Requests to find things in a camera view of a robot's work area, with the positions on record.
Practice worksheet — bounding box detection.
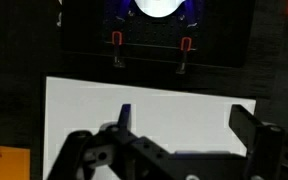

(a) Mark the orange black clamp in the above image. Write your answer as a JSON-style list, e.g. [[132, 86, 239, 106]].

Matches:
[[175, 36, 194, 75], [111, 30, 127, 69]]

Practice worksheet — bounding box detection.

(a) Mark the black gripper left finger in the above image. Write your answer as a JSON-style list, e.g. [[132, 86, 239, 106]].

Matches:
[[47, 103, 172, 180]]

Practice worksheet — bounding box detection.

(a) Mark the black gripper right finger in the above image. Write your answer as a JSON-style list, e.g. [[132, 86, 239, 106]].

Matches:
[[228, 104, 286, 180]]

